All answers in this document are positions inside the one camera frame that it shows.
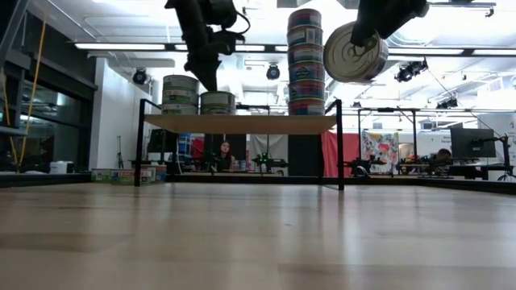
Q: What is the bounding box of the black metal table frame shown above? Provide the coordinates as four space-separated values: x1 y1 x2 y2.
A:
0 172 516 196

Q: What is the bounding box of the thin black stand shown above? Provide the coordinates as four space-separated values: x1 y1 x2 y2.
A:
115 135 124 169

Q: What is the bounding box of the green label albacore tuna can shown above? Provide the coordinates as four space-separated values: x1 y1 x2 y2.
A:
200 102 237 116
200 90 237 105

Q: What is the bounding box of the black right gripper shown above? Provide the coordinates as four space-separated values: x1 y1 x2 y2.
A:
349 0 431 48

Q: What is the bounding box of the black ceiling rail fixture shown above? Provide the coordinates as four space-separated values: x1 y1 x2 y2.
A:
429 0 497 19

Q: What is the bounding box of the blue bin stack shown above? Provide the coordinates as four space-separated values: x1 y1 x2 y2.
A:
177 132 193 166

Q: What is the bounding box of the white curtain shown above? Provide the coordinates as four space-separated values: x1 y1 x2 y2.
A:
249 135 289 174

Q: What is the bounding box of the black track spotlight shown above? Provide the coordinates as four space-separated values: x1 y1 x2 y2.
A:
435 96 460 110
393 59 429 84

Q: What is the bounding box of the person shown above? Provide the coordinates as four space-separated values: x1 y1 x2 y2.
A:
215 139 239 173
435 147 453 164

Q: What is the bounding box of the dark background monitor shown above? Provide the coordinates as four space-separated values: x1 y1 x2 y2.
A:
147 128 181 154
450 127 497 159

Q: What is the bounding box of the yellow cable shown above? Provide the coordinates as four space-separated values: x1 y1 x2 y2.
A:
0 15 46 166

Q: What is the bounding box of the small white box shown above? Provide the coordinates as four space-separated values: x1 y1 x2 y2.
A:
48 160 76 175

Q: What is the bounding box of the red curtain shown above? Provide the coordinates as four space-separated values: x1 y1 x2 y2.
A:
321 130 363 178

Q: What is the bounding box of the black background rig frame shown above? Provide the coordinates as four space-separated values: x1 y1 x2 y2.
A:
357 106 422 170

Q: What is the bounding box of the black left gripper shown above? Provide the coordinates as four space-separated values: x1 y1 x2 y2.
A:
164 0 239 92

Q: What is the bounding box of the wooden shelf black metal frame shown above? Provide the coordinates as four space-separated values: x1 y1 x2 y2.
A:
134 98 345 192

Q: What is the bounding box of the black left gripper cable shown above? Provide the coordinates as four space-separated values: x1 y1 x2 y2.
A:
235 10 252 36

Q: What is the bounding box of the black background panel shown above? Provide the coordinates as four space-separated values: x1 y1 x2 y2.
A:
287 135 323 177

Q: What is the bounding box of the overhead light bar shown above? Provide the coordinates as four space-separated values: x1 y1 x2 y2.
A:
74 42 516 57

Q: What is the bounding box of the colourful floral banner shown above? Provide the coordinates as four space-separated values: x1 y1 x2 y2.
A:
361 130 400 162

